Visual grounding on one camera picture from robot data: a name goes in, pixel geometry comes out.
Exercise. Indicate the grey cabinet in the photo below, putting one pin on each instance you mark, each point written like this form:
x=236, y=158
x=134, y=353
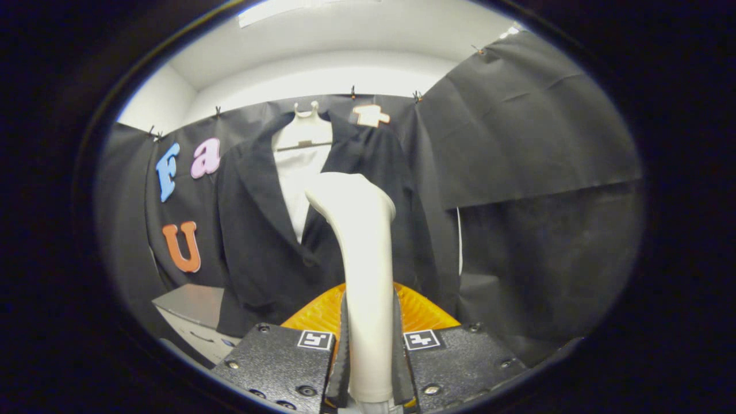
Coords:
x=192, y=305

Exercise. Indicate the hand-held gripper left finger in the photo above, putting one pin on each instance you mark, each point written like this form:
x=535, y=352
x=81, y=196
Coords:
x=270, y=356

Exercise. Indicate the black suit jacket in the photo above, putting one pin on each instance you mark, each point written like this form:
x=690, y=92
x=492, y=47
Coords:
x=259, y=247

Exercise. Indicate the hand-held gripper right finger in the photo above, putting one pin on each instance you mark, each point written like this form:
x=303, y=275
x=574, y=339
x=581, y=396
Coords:
x=460, y=356

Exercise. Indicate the black backdrop cloth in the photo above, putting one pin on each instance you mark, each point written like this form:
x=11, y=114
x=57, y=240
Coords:
x=517, y=144

